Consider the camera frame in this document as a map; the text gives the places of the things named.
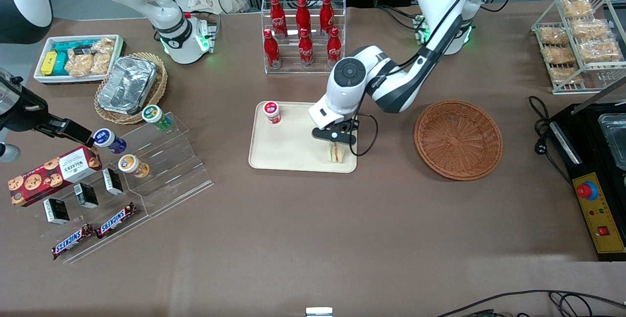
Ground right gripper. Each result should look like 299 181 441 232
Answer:
0 69 94 148

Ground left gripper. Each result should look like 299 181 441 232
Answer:
308 93 360 131

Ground triangular sandwich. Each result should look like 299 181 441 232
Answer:
327 142 346 164

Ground cream plastic tray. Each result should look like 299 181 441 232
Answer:
248 101 358 174

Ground light tan wicker basket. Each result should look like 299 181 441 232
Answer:
94 52 168 125

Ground dark brown round wicker basket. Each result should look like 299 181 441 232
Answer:
414 100 503 181

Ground blue-lid purple cup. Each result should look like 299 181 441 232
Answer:
93 129 127 155

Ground red cookie box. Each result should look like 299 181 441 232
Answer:
8 146 103 207

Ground white rectangular plastic bin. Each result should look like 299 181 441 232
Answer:
33 35 126 85

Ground red-lid white cup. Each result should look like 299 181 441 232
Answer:
263 101 282 125

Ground clear acrylic bottle rack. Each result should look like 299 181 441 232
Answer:
261 0 346 74

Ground red cola bottle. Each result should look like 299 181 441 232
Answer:
327 27 342 65
319 0 335 39
270 0 287 40
298 28 314 67
295 0 312 34
264 29 282 69

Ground clear bag of snacks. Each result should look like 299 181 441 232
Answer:
90 37 116 75
65 53 94 77

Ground small black box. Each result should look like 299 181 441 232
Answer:
74 182 99 209
43 198 70 225
102 168 124 196

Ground yellow small box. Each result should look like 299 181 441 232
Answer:
41 51 59 76

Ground aluminium foil container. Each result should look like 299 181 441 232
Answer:
97 56 158 115

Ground long teal box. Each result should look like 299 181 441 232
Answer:
53 40 96 54

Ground green-lid cup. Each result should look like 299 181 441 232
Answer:
142 105 173 132

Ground Snickers chocolate bar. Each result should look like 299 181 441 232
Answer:
51 224 94 260
96 203 137 239

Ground clear acrylic stepped riser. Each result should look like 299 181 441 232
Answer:
115 112 214 218
15 151 150 265

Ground bagged fried snack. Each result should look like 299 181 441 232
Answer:
550 67 583 86
538 27 570 46
560 0 595 18
570 19 609 40
543 45 577 66
579 41 623 63

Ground black machine with yellow panel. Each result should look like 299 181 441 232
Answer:
548 103 626 262

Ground red emergency stop button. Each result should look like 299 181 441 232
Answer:
576 180 599 201

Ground stainless steel pan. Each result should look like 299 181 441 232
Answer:
598 113 626 171

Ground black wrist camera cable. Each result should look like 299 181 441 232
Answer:
355 0 494 157

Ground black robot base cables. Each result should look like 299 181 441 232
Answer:
377 5 424 32

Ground black power cable with plug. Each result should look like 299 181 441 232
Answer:
528 96 575 188

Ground thin black cable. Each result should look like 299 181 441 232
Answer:
435 290 626 317

